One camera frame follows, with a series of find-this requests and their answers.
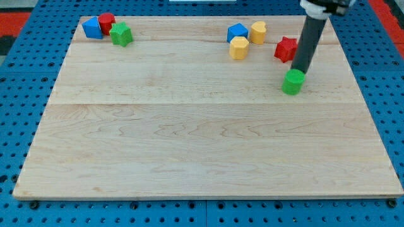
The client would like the yellow hexagon block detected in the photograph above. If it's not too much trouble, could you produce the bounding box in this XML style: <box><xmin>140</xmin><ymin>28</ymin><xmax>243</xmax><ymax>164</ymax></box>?
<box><xmin>229</xmin><ymin>37</ymin><xmax>249</xmax><ymax>60</ymax></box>

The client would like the red star block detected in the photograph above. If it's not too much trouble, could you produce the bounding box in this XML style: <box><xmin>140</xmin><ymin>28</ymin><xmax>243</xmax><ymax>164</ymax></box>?
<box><xmin>274</xmin><ymin>37</ymin><xmax>297</xmax><ymax>63</ymax></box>

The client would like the green star block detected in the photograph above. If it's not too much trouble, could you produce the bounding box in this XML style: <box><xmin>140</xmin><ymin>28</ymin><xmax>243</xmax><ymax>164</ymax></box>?
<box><xmin>109</xmin><ymin>22</ymin><xmax>133</xmax><ymax>47</ymax></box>

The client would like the wooden board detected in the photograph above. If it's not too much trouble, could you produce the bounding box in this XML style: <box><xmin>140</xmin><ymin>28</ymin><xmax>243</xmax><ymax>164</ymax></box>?
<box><xmin>13</xmin><ymin>16</ymin><xmax>403</xmax><ymax>201</ymax></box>

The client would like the blue cube block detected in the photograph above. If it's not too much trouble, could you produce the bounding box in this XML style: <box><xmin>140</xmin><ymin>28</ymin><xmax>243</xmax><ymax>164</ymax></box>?
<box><xmin>227</xmin><ymin>23</ymin><xmax>249</xmax><ymax>43</ymax></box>

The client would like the green cylinder block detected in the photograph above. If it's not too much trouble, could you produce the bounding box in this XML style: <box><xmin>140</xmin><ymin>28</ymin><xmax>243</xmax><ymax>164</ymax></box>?
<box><xmin>282</xmin><ymin>69</ymin><xmax>306</xmax><ymax>95</ymax></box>

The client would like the yellow heart block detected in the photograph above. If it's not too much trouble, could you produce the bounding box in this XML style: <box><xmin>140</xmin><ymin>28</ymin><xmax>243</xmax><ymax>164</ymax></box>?
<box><xmin>250</xmin><ymin>21</ymin><xmax>267</xmax><ymax>45</ymax></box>

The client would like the red cylinder block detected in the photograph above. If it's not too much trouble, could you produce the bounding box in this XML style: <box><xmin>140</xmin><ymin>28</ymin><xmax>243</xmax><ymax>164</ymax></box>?
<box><xmin>98</xmin><ymin>13</ymin><xmax>116</xmax><ymax>35</ymax></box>

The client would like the blue triangle block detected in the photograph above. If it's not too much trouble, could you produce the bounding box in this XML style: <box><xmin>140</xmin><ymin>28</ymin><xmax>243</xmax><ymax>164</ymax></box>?
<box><xmin>82</xmin><ymin>16</ymin><xmax>103</xmax><ymax>39</ymax></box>

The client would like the grey pusher rod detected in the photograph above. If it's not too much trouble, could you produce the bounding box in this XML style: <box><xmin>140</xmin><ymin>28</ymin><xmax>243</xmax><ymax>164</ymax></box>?
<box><xmin>291</xmin><ymin>16</ymin><xmax>326</xmax><ymax>74</ymax></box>

